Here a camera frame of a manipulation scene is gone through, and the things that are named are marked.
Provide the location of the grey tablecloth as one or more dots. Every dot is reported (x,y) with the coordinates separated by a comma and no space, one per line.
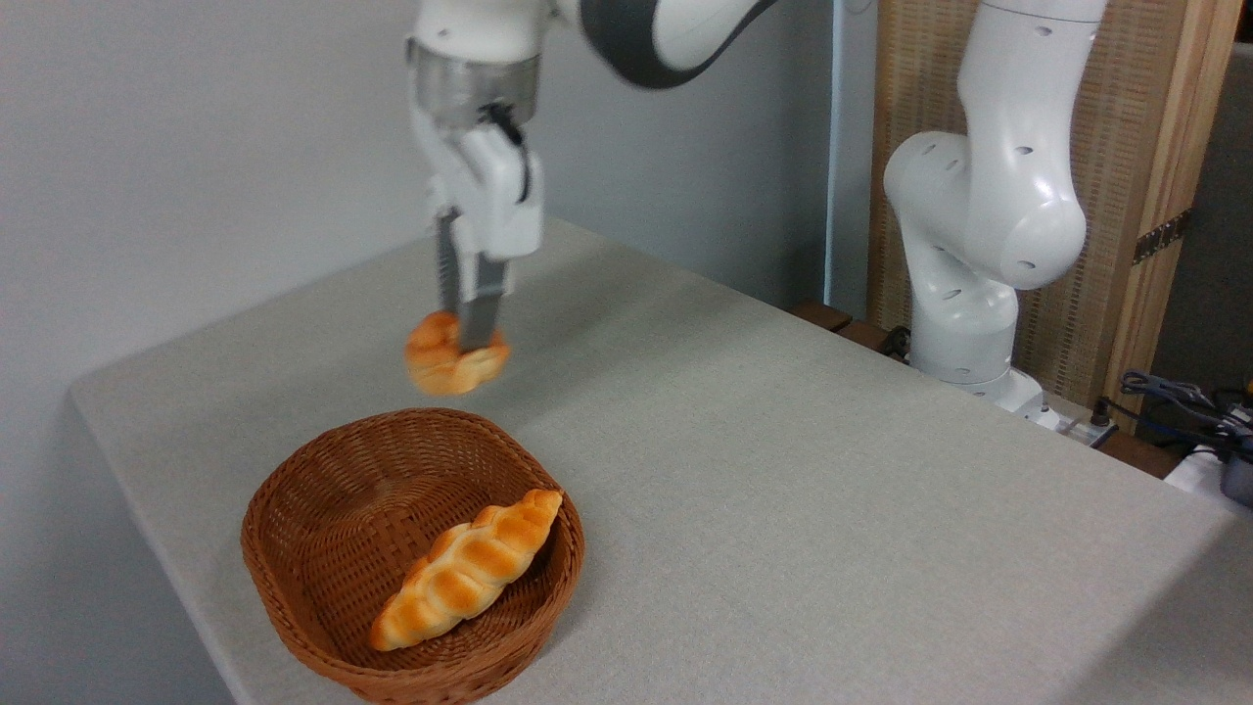
(832,539)

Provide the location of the white vertical post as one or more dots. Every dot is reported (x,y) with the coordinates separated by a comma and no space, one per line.
(852,147)

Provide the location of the black base plug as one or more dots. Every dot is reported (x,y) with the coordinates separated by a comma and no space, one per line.
(1103,416)

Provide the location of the long braided bread loaf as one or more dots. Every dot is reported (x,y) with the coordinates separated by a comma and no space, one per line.
(460,578)

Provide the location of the brown wicker basket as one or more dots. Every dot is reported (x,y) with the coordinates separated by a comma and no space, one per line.
(343,509)

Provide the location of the metal screen hinge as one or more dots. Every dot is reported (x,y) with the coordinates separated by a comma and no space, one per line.
(1162,237)

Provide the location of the round orange bread bun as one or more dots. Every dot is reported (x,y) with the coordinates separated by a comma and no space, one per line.
(440,370)

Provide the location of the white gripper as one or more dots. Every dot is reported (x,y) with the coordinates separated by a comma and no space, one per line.
(499,196)

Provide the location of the white sheet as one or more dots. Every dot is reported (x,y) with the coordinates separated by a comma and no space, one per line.
(1194,472)

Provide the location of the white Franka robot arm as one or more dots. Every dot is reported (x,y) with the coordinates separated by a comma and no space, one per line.
(1018,215)

